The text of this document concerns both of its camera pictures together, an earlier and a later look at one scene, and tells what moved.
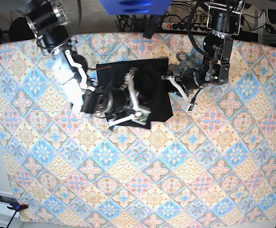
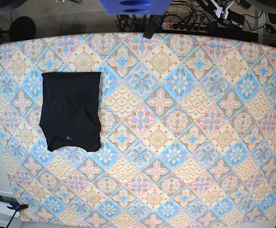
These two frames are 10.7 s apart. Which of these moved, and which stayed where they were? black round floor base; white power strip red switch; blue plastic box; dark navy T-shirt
Moved: dark navy T-shirt
Stayed: black round floor base; blue plastic box; white power strip red switch
